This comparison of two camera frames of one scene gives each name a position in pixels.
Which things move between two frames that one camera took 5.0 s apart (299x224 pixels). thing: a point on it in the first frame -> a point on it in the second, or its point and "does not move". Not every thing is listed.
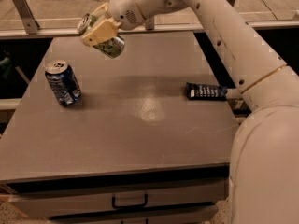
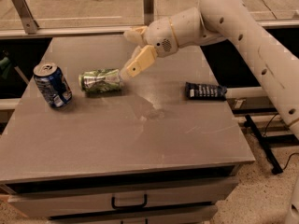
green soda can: x=113 y=48 -> x=100 y=81
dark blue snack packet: x=195 y=91 does not move
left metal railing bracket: x=30 y=22 does not move
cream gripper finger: x=102 y=32 -> x=143 y=58
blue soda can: x=64 y=82 -> x=53 y=85
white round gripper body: x=123 y=7 -> x=159 y=35
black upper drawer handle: x=115 y=206 does not move
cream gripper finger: x=101 y=11 -> x=135 y=35
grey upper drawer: x=118 y=200 does not move
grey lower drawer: x=196 y=215 does not move
